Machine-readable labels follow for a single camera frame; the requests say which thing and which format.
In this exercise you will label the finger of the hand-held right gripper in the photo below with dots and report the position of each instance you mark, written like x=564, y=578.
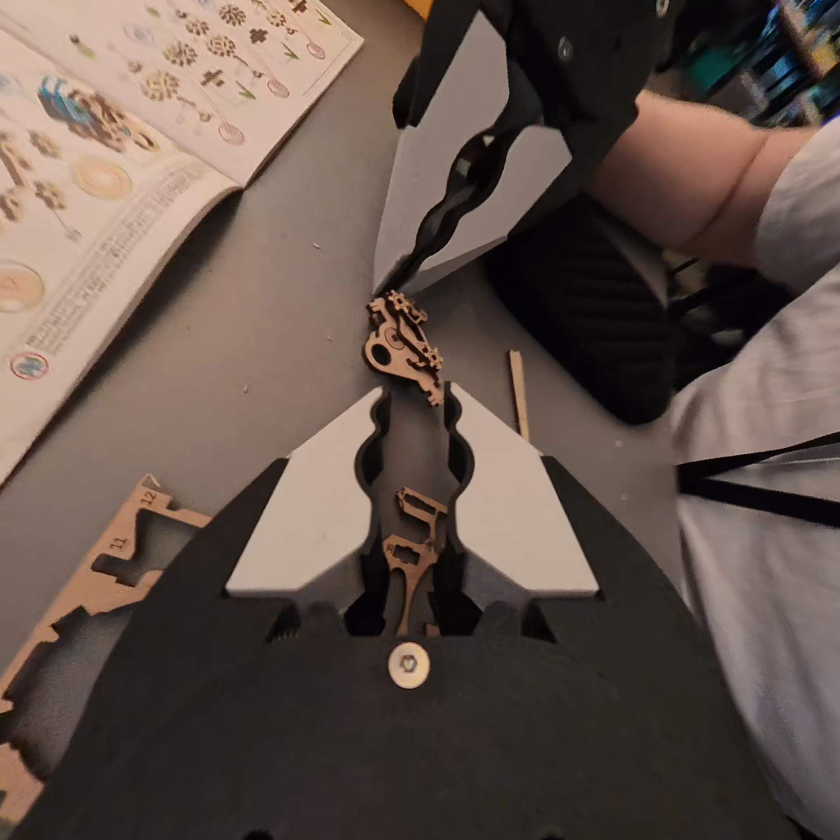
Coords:
x=505, y=190
x=433, y=144

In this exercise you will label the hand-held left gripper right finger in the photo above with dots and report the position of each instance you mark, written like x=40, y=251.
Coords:
x=518, y=525

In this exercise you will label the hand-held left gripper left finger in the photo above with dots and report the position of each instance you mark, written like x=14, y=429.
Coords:
x=308, y=525

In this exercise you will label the small wooden gear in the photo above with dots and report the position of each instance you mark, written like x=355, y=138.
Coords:
x=433, y=358

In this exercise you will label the small wooden model assembly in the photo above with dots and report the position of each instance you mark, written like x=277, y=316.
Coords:
x=384, y=351

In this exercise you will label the laser-cut plywood parts sheet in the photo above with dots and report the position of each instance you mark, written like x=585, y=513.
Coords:
x=151, y=508

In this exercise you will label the tapered wooden stick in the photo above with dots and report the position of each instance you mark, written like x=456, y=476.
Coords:
x=518, y=394

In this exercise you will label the yellow plastic box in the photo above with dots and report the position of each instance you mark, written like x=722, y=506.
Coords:
x=417, y=5

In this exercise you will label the black quilted seat cushion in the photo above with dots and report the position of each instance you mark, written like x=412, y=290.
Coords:
x=577, y=315

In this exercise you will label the colourful shelf display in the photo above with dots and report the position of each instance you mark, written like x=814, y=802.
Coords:
x=774, y=52

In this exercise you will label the open instruction booklet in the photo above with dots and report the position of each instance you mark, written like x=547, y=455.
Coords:
x=131, y=229

